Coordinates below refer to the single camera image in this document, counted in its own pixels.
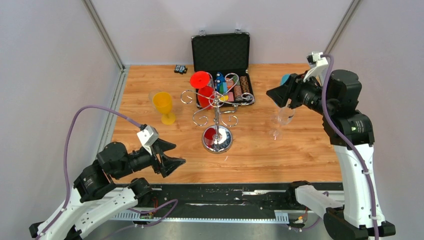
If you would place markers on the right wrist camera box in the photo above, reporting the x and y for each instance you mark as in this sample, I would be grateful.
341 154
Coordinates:
317 64

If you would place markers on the green blue block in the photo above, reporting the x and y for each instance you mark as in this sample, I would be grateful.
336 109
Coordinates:
223 88

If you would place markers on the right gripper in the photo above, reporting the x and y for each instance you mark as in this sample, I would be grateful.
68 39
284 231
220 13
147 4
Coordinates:
291 88

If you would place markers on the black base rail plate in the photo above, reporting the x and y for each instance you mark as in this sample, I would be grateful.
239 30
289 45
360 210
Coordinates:
225 201

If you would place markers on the chrome wine glass rack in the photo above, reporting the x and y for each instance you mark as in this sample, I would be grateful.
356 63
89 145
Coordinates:
216 138

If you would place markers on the yellow plastic wine glass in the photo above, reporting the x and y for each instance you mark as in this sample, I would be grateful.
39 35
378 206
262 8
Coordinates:
163 103

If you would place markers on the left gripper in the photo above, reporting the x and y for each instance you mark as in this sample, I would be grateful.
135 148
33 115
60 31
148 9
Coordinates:
169 164

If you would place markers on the small black blue toy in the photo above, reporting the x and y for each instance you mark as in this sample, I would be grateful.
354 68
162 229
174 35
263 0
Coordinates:
180 69

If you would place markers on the pink block with yellow disc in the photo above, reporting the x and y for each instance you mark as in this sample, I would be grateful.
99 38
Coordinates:
228 97

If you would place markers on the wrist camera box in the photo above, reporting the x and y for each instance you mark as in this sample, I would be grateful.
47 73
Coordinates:
147 137
317 64

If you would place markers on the black poker chip case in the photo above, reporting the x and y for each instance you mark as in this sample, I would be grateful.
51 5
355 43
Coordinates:
225 53

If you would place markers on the red plastic wine glass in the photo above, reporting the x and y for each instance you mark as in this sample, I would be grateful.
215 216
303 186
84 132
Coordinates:
201 80

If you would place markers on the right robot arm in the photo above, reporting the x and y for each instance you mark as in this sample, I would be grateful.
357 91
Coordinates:
351 134

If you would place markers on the clear wide ribbed glass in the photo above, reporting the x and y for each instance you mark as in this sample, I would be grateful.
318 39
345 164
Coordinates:
151 95

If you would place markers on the blue toy car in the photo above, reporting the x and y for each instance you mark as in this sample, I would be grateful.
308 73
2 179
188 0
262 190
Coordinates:
219 80

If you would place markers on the blue plastic wine glass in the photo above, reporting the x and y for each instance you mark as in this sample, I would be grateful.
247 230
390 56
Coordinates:
285 80

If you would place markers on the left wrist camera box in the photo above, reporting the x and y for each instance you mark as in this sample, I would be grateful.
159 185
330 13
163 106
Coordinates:
147 137

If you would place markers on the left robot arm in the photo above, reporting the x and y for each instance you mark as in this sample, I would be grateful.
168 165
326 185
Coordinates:
86 209

